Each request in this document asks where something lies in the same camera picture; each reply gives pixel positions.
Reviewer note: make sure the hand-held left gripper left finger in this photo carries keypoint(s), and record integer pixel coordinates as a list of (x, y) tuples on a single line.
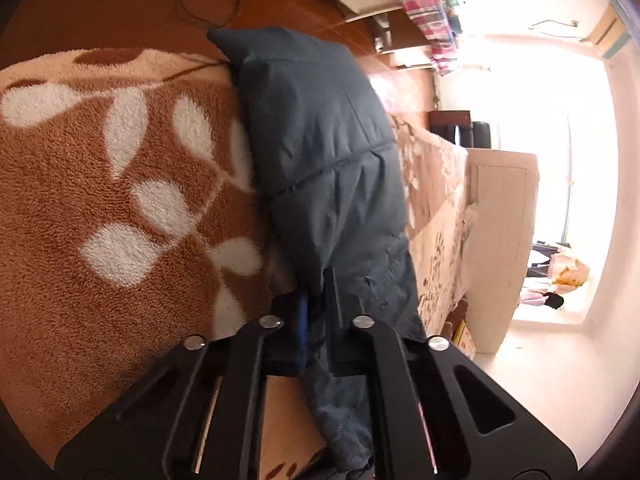
[(302, 332)]

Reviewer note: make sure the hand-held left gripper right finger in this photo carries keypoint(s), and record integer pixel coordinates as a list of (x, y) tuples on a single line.
[(331, 310)]

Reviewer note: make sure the dark blue puffer jacket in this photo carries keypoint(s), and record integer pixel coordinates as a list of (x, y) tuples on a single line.
[(320, 140)]

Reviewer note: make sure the cardboard box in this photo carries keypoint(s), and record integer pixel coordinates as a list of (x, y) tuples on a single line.
[(462, 340)]

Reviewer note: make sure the black chair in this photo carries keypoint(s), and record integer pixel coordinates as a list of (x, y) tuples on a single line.
[(457, 127)]

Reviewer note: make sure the plush toys on windowsill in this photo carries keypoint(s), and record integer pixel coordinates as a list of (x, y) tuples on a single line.
[(560, 272)]

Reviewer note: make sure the brown fleece leaf blanket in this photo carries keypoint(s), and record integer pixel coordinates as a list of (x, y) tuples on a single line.
[(100, 200)]

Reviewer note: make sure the pink plaid hanging cloth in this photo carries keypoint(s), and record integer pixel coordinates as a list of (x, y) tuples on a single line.
[(430, 10)]

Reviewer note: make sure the wall air conditioner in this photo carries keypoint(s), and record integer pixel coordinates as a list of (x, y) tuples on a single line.
[(607, 32)]

